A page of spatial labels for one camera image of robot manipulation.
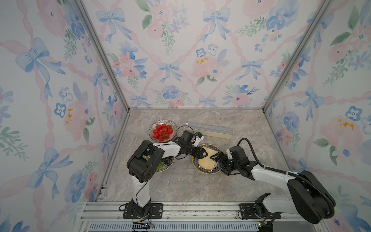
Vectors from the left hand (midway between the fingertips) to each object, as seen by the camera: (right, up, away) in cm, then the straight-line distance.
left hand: (204, 152), depth 92 cm
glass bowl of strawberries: (-28, +13, +11) cm, 33 cm away
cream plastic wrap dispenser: (+4, +13, +10) cm, 17 cm away
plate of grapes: (-24, -6, -6) cm, 25 cm away
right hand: (+6, -4, -5) cm, 9 cm away
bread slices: (+1, -5, -5) cm, 7 cm away
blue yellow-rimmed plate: (-6, -4, -5) cm, 9 cm away
